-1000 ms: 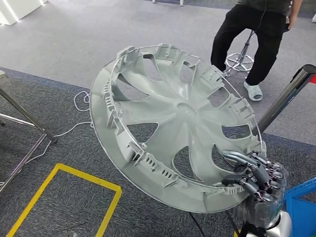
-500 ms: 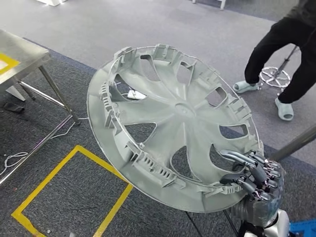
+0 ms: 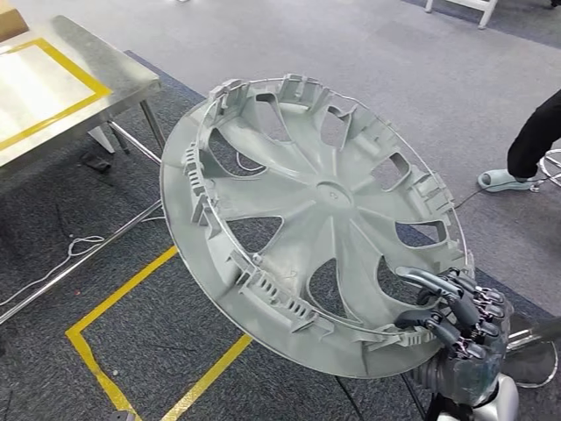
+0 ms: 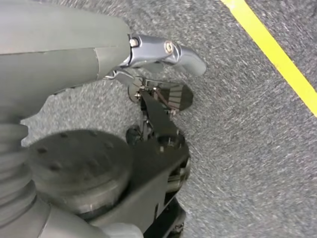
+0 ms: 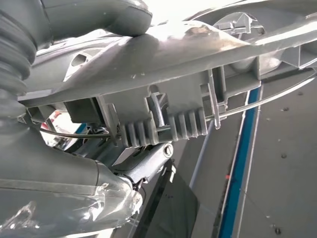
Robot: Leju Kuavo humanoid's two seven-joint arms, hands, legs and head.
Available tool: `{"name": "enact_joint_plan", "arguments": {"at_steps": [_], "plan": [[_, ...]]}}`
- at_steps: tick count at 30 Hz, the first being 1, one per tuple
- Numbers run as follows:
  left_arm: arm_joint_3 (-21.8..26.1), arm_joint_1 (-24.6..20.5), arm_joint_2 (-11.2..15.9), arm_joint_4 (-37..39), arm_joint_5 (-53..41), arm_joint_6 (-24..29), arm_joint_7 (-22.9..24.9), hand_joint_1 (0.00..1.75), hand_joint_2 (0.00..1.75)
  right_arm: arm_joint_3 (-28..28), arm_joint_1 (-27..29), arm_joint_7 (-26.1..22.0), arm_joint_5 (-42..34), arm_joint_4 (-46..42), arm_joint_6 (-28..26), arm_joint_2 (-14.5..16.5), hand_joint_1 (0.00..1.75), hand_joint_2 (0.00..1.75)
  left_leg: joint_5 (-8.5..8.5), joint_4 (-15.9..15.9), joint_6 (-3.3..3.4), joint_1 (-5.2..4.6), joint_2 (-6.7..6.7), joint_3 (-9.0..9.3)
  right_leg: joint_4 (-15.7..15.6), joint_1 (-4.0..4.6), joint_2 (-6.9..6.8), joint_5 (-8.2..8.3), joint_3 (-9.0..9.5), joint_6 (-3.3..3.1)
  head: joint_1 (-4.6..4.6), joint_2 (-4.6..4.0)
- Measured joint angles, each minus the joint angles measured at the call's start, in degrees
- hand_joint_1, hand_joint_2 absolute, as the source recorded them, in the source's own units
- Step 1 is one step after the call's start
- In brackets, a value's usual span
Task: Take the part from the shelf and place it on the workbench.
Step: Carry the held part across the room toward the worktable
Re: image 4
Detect ribbed metal pedal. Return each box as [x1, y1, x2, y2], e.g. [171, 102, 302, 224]
[127, 81, 195, 113]

